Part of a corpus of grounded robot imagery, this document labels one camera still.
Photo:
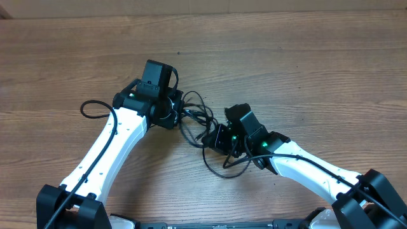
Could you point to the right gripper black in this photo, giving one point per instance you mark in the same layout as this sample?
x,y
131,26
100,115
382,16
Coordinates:
x,y
215,140

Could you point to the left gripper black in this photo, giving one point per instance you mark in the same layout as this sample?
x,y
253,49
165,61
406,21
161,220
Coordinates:
x,y
173,120

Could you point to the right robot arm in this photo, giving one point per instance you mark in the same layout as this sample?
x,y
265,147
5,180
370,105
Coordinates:
x,y
357,200

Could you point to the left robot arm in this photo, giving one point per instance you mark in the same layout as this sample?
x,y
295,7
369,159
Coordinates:
x,y
79,200

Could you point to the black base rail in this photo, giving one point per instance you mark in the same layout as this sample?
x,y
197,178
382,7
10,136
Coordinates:
x,y
275,224

